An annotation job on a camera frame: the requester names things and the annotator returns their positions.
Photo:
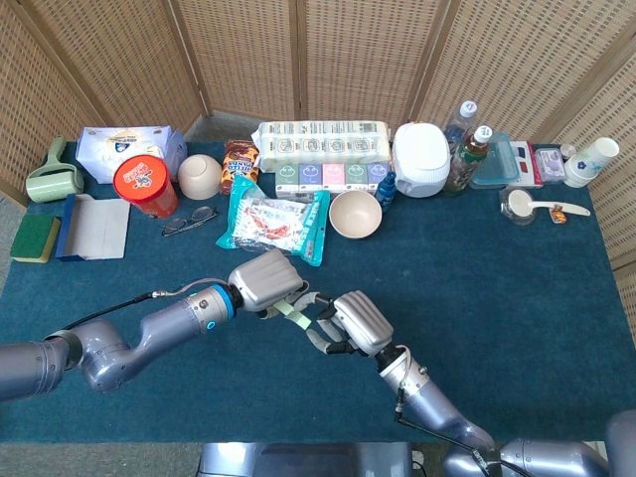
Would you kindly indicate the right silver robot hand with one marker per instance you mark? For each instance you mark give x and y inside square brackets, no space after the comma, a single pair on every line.
[360,323]

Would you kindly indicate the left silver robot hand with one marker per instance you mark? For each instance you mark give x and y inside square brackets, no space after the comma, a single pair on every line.
[266,283]

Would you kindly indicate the green sticky note pad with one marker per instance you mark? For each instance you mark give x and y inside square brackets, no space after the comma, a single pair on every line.
[284,308]

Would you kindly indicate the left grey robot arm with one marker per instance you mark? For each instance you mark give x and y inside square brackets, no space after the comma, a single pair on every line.
[109,353]

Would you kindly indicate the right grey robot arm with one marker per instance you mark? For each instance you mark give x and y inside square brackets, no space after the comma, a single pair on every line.
[432,402]

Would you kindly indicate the teal snack bag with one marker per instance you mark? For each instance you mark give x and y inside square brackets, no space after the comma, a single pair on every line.
[270,223]

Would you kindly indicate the black eyeglasses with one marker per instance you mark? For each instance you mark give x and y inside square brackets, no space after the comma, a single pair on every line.
[201,214]

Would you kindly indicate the upright beige bowl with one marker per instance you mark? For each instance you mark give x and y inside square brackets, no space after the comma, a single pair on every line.
[355,216]

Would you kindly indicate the green tissue packet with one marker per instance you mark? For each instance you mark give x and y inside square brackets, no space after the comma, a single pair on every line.
[357,175]
[287,176]

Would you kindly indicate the blue felt table cover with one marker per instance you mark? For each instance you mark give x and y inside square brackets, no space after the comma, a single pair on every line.
[472,298]

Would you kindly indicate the purple tissue packet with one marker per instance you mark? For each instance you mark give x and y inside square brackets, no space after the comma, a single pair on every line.
[310,176]
[377,171]

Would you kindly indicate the brown orange cookie packet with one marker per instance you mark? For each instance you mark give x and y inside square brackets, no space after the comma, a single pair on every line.
[238,166]

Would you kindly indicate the upturned beige bowl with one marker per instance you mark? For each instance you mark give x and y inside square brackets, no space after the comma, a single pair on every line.
[199,176]

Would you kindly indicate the blue spray bottle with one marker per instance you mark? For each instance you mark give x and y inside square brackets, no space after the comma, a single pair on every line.
[385,194]

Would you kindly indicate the grey robot torso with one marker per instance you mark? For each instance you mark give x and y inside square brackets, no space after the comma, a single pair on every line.
[298,462]

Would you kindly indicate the white paper roll pack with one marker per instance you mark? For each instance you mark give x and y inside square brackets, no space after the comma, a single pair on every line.
[323,141]

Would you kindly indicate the red instant noodle cup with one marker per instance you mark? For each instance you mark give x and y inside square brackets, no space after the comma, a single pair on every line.
[141,179]

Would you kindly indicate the white plastic jug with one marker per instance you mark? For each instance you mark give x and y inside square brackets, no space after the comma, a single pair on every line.
[422,159]

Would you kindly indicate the green tea bottle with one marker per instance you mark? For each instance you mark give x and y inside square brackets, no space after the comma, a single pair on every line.
[464,164]

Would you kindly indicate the clear glass bowl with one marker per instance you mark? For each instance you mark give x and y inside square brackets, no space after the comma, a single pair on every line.
[522,221]

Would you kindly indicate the white plastic spoon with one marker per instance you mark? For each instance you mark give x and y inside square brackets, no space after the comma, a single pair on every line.
[519,204]

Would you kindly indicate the white tissue pack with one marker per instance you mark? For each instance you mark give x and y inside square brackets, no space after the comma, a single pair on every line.
[114,149]

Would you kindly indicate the clear container teal lid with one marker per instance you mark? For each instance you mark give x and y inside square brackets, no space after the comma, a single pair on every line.
[497,164]

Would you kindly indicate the small orange candy wrapper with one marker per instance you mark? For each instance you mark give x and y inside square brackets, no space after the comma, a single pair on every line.
[559,216]

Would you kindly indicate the clear water bottle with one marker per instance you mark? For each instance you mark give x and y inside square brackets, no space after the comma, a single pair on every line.
[464,116]

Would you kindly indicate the green lint roller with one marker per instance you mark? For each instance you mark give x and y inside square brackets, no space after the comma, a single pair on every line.
[52,186]

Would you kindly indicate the red blue paper glasses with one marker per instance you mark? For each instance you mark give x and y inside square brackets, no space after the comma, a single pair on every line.
[526,154]

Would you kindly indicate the green yellow sponge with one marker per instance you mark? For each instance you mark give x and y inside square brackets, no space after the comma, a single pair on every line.
[32,238]

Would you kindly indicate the wicker folding screen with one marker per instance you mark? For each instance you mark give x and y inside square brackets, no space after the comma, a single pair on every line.
[348,49]

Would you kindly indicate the small white capped jar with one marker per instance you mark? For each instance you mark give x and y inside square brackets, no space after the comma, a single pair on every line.
[568,150]

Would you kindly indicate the flower print paper cups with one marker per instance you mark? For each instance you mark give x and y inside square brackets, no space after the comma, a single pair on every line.
[584,166]

